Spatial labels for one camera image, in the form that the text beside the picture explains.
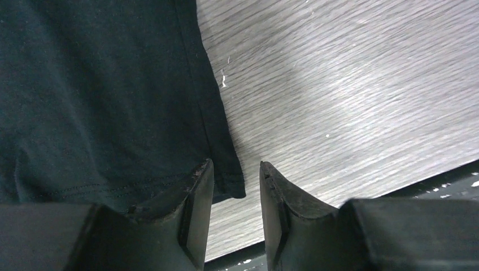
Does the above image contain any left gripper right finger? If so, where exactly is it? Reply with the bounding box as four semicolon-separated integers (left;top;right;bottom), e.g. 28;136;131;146
259;161;478;270

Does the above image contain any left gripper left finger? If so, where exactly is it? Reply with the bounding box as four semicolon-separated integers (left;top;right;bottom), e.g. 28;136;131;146
1;159;214;270

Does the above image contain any plain black underwear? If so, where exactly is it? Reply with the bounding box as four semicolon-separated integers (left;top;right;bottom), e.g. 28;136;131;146
1;1;246;212

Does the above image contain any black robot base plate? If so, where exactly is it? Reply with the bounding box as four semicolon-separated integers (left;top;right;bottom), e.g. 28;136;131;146
203;159;479;271

